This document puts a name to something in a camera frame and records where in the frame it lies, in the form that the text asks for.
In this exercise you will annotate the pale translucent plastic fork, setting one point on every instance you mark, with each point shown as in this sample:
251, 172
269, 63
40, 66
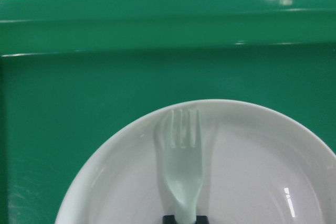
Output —
179, 157

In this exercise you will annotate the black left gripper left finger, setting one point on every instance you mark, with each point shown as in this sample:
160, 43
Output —
168, 219

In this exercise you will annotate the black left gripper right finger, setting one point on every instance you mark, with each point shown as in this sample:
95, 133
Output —
201, 220

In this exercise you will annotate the green plastic tray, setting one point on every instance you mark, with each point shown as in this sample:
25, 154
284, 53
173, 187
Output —
75, 72

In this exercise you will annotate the white round plate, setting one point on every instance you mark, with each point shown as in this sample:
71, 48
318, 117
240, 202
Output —
260, 166

